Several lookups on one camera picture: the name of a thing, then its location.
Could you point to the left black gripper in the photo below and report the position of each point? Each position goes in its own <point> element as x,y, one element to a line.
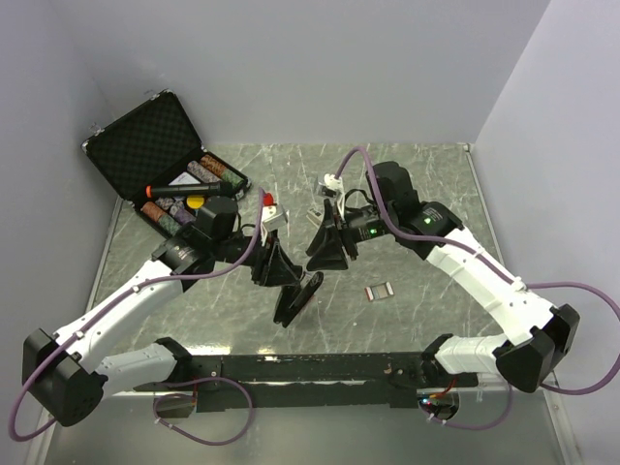
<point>271,265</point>

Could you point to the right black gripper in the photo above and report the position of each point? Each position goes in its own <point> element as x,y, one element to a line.
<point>330,255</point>

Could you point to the grey and black stapler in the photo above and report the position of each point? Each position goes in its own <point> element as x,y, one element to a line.
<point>315,216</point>

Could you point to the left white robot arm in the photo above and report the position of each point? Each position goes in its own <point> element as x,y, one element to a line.
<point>71,371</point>

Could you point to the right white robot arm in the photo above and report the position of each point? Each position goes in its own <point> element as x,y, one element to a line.
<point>535,336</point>

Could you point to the striped staple strip pack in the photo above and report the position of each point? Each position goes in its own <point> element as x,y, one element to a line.
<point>380,291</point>

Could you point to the black orange marker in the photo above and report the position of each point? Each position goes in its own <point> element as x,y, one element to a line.
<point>218,188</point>

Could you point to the yellow poker chip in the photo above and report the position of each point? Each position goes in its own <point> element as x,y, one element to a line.
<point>195,202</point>

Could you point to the black poker chip case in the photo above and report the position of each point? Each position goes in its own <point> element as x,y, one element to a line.
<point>152,145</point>

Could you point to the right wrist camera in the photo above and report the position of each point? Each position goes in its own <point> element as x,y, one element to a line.
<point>329,186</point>

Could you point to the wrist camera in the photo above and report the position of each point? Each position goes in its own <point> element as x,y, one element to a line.
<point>274,215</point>
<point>329,186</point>

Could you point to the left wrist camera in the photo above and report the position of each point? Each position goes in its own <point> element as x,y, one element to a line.
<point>274,215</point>

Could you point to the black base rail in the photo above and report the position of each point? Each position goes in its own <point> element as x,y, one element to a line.
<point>313,380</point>

